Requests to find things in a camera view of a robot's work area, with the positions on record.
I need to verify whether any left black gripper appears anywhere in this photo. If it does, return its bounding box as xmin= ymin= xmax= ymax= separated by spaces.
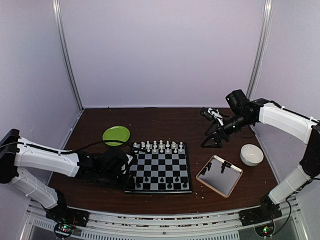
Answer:
xmin=98 ymin=169 xmax=134 ymax=191

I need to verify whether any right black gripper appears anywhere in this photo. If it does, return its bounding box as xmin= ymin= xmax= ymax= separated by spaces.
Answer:
xmin=201 ymin=111 xmax=253 ymax=148

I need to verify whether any black white chess board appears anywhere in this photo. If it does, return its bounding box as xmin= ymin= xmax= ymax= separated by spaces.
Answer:
xmin=124 ymin=140 xmax=193 ymax=194

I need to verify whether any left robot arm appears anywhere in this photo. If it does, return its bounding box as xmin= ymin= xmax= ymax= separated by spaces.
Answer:
xmin=0 ymin=128 xmax=134 ymax=222

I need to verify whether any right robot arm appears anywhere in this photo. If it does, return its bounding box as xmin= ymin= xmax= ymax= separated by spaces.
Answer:
xmin=199 ymin=89 xmax=320 ymax=221

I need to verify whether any black chess pieces pile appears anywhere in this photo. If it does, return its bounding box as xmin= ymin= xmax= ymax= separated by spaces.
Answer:
xmin=201 ymin=161 xmax=231 ymax=175

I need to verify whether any wooden metal tray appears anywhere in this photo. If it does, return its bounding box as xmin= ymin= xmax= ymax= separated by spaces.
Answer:
xmin=196 ymin=155 xmax=243 ymax=198

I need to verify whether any green plate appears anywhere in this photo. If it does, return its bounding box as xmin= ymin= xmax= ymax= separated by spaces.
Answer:
xmin=102 ymin=125 xmax=131 ymax=147

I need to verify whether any white bowl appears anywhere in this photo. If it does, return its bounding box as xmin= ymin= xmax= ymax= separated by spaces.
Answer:
xmin=240 ymin=144 xmax=264 ymax=167

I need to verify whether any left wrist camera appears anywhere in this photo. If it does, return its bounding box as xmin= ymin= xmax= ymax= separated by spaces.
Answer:
xmin=126 ymin=154 xmax=137 ymax=167

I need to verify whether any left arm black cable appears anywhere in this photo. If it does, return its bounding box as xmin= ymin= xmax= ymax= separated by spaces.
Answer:
xmin=0 ymin=140 xmax=148 ymax=155

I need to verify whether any front aluminium rail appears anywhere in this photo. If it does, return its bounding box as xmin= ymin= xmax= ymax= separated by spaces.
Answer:
xmin=19 ymin=196 xmax=308 ymax=240

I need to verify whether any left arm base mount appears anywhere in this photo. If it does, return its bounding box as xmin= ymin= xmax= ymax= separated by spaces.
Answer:
xmin=44 ymin=208 xmax=90 ymax=227

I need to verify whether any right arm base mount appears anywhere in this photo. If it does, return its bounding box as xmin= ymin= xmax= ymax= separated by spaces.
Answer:
xmin=238 ymin=207 xmax=282 ymax=227

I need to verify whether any right aluminium frame post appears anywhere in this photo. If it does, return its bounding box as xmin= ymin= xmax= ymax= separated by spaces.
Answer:
xmin=246 ymin=0 xmax=274 ymax=99

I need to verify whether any aluminium frame post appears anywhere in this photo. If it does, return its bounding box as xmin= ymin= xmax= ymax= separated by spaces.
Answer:
xmin=52 ymin=0 xmax=84 ymax=112
xmin=246 ymin=0 xmax=274 ymax=99

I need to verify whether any left aluminium frame post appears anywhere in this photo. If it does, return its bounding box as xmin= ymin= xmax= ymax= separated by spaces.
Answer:
xmin=52 ymin=0 xmax=84 ymax=112

